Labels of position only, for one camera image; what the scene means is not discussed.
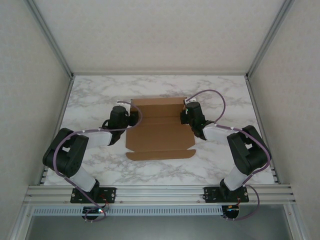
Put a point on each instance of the brown cardboard paper box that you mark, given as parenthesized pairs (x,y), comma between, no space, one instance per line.
(160,135)

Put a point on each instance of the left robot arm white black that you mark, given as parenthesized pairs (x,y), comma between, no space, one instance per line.
(100,138)

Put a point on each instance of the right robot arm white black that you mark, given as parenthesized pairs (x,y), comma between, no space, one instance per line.
(217,135)

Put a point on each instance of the small circuit board with LED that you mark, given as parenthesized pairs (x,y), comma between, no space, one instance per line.
(232,211)
(93,211)

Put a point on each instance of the aluminium table end rail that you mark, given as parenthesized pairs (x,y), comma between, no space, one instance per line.
(160,74)

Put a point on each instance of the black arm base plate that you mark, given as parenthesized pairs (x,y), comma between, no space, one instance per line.
(212,195)
(110,193)

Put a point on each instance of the aluminium mounting rail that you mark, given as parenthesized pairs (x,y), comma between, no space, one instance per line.
(160,195)

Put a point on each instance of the aluminium frame post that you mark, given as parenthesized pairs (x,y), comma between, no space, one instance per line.
(268,37)
(51,37)

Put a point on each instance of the aluminium frame leg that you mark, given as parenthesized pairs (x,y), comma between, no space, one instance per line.
(22,222)
(296,222)

